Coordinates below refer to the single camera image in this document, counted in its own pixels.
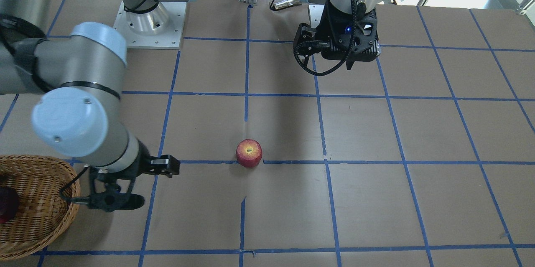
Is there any wicker basket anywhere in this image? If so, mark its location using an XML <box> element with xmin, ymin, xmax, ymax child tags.
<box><xmin>0</xmin><ymin>155</ymin><xmax>80</xmax><ymax>261</ymax></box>

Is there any silver metal cylinder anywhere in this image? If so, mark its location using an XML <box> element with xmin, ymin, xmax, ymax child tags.
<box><xmin>270</xmin><ymin>0</ymin><xmax>302</xmax><ymax>11</ymax></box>

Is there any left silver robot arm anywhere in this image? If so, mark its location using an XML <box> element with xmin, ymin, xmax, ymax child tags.
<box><xmin>293</xmin><ymin>0</ymin><xmax>382</xmax><ymax>76</ymax></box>

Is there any dark red apple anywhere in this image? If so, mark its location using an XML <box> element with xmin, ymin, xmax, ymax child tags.
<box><xmin>0</xmin><ymin>187</ymin><xmax>19</xmax><ymax>224</ymax></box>

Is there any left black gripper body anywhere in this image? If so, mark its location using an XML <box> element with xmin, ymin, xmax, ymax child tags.
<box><xmin>316</xmin><ymin>0</ymin><xmax>381</xmax><ymax>71</ymax></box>

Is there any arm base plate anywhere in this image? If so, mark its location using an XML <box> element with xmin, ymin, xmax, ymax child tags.
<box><xmin>113</xmin><ymin>2</ymin><xmax>187</xmax><ymax>50</ymax></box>
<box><xmin>294</xmin><ymin>5</ymin><xmax>329</xmax><ymax>49</ymax></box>

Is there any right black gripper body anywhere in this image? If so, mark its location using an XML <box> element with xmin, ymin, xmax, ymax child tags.
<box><xmin>87</xmin><ymin>141</ymin><xmax>157</xmax><ymax>212</ymax></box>

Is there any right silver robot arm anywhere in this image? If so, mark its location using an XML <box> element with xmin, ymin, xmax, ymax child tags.
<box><xmin>1</xmin><ymin>0</ymin><xmax>180</xmax><ymax>212</ymax></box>

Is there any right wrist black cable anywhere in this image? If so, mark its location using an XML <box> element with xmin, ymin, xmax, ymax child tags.
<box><xmin>0</xmin><ymin>12</ymin><xmax>90</xmax><ymax>206</ymax></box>

